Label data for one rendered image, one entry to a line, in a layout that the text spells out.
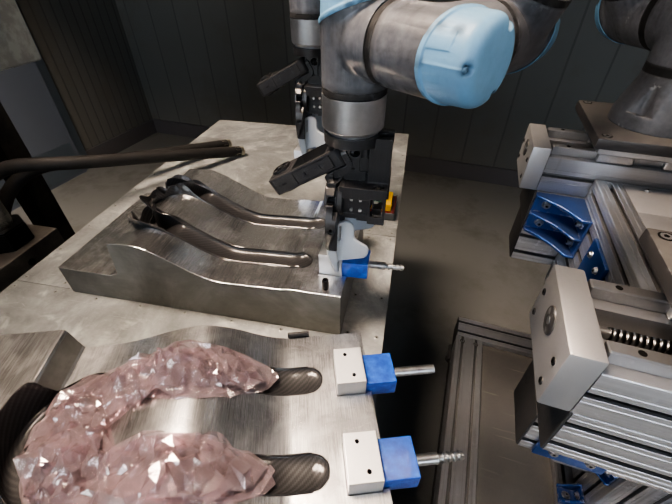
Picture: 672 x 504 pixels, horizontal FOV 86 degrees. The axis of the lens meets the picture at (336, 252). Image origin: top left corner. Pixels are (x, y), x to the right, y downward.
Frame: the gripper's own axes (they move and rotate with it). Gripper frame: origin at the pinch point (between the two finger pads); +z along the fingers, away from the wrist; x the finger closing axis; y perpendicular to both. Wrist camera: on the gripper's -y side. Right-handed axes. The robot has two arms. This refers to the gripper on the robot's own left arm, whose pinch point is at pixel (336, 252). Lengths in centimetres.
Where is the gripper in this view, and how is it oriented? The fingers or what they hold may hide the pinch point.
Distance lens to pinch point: 57.6
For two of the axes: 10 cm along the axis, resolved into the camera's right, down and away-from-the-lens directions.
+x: 2.0, -6.3, 7.5
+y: 9.8, 1.3, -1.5
